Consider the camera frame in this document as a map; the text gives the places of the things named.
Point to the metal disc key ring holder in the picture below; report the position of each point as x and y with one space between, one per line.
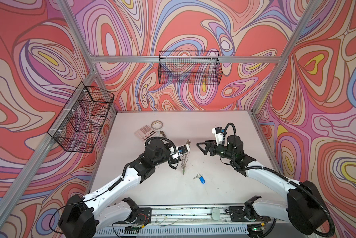
185 155

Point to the white oval puck on rail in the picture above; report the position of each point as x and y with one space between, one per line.
215 214

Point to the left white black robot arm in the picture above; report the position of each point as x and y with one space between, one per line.
83 215

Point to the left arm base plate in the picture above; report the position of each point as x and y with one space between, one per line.
141 215

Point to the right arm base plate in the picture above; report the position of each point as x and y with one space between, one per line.
245 214

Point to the black wire basket left wall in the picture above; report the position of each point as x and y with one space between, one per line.
83 118

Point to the black wire basket back wall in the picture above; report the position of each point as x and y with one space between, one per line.
189 67

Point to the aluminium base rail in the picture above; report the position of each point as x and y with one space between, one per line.
190 215

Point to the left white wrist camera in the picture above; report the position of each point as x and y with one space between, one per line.
181 149

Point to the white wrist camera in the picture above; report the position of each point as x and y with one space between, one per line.
219 135
181 149

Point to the black wire basket wall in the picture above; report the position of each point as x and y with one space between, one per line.
189 67
83 118

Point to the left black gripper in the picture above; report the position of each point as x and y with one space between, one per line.
173 162

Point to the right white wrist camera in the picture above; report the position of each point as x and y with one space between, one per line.
219 135

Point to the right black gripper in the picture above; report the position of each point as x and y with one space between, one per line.
212 145

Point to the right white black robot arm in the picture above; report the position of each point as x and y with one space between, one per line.
303 205

